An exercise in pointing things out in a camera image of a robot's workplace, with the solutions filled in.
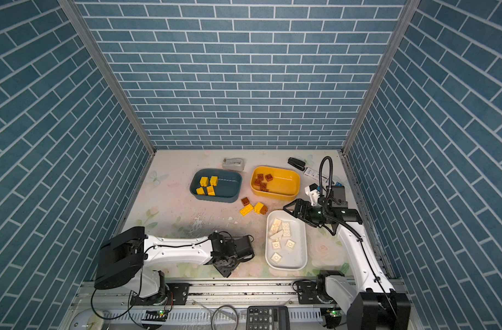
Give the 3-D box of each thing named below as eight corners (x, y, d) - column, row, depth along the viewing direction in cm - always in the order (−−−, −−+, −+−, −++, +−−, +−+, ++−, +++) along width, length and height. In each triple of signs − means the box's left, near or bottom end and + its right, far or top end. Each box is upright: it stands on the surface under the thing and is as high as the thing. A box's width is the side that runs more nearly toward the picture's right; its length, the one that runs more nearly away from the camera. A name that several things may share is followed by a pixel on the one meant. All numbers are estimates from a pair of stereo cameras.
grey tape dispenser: (222, 171, 113) (221, 167, 110) (224, 162, 117) (223, 157, 115) (243, 171, 113) (243, 167, 110) (244, 162, 117) (243, 157, 115)
